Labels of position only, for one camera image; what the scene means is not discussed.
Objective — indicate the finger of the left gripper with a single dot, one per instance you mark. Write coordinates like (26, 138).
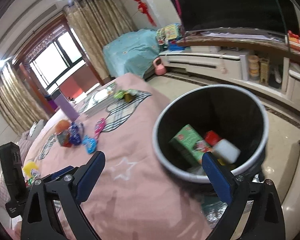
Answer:
(57, 174)

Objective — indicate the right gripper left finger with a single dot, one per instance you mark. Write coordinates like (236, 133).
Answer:
(40, 219)

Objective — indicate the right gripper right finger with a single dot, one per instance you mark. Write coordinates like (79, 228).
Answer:
(266, 219)

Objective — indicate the blue clear plastic bag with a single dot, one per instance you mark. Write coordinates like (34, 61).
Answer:
(76, 133)

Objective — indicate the blue candy blister pack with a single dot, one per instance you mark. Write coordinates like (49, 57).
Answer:
(90, 144)

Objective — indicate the pink candy blister pack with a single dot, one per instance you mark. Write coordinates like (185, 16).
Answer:
(99, 127)

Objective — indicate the red white carton box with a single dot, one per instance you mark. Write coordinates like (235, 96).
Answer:
(212, 138)

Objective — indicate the green milk carton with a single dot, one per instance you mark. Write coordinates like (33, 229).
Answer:
(191, 145)

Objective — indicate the red snack bag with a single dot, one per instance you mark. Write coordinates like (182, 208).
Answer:
(64, 138)

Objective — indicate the white rimmed trash bin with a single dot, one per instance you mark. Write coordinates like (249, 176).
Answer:
(214, 112)

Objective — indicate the yellow sponge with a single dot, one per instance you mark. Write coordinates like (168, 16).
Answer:
(31, 169)

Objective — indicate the beige left curtain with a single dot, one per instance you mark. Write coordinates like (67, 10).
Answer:
(17, 106)

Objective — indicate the orange apple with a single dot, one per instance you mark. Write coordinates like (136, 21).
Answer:
(61, 126)

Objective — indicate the pink blanket with plaid patches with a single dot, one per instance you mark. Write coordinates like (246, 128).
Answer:
(135, 198)

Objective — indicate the purple thermos bottle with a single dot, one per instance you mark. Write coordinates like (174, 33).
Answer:
(63, 103)

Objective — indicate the stack of children's books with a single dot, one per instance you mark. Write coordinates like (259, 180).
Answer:
(99, 100)

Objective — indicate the green gold snack wrapper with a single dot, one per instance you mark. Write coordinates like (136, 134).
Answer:
(127, 95)

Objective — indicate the teal covered furniture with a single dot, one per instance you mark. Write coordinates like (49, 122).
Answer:
(133, 52)

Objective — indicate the stacked yellow jars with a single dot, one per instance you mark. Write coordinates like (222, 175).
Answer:
(254, 67)

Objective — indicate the pink kettlebell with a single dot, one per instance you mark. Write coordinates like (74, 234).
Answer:
(159, 68)

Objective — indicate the white tv cabinet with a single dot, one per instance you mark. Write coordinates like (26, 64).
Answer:
(233, 66)

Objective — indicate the wooden building model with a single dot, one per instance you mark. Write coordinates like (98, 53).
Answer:
(264, 71)

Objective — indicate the beige window curtain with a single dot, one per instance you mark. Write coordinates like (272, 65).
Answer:
(96, 24)

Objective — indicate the colourful toy cash register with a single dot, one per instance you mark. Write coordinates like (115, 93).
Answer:
(168, 37)

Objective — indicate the black television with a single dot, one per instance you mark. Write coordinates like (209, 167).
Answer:
(271, 15)

